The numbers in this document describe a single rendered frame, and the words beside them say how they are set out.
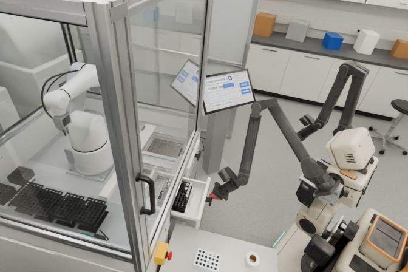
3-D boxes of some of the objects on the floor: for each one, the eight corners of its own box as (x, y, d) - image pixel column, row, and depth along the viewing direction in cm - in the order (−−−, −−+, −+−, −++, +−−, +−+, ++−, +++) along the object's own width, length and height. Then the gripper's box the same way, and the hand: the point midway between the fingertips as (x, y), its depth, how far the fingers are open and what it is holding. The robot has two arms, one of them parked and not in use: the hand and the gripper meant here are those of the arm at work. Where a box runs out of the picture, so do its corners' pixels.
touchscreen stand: (242, 184, 263) (264, 105, 202) (206, 200, 244) (218, 117, 183) (218, 153, 297) (231, 78, 236) (184, 165, 277) (189, 86, 217)
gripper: (221, 186, 129) (202, 197, 137) (234, 197, 131) (215, 206, 140) (223, 176, 134) (204, 187, 143) (236, 187, 137) (217, 197, 145)
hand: (210, 196), depth 141 cm, fingers closed
